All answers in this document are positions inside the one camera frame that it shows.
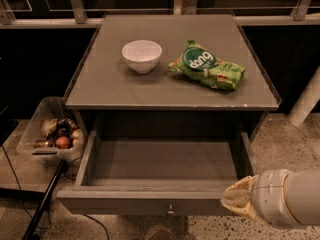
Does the grey top drawer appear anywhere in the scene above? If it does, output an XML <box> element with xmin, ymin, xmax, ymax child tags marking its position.
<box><xmin>57</xmin><ymin>111</ymin><xmax>257</xmax><ymax>216</ymax></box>

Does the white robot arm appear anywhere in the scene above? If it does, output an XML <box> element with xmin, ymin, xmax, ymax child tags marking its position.
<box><xmin>221</xmin><ymin>68</ymin><xmax>320</xmax><ymax>229</ymax></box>

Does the grey drawer cabinet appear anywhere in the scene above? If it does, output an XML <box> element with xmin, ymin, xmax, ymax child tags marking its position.
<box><xmin>63</xmin><ymin>14</ymin><xmax>282</xmax><ymax>142</ymax></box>

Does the green snack bag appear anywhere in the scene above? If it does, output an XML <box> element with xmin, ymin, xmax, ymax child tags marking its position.
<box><xmin>168</xmin><ymin>40</ymin><xmax>245</xmax><ymax>91</ymax></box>

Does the white ceramic bowl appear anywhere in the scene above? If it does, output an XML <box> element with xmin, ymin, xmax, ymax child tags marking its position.
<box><xmin>122</xmin><ymin>40</ymin><xmax>162</xmax><ymax>74</ymax></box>

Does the black pole stand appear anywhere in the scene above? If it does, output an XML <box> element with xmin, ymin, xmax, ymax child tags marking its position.
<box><xmin>22</xmin><ymin>160</ymin><xmax>67</xmax><ymax>240</ymax></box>

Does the red apple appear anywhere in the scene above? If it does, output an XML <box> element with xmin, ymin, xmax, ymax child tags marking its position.
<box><xmin>55</xmin><ymin>136</ymin><xmax>70</xmax><ymax>149</ymax></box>

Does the metal window railing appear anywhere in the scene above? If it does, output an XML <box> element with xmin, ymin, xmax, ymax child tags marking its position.
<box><xmin>0</xmin><ymin>0</ymin><xmax>320</xmax><ymax>29</ymax></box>

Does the clear plastic bin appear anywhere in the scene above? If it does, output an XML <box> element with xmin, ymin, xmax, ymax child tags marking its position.
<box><xmin>17</xmin><ymin>97</ymin><xmax>85</xmax><ymax>164</ymax></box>

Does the beige crumpled item in bin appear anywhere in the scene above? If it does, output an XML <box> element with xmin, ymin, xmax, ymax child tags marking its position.
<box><xmin>42</xmin><ymin>119</ymin><xmax>57</xmax><ymax>135</ymax></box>

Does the black floor cable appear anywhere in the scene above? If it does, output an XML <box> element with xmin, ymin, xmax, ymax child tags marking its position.
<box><xmin>0</xmin><ymin>144</ymin><xmax>111</xmax><ymax>240</ymax></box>

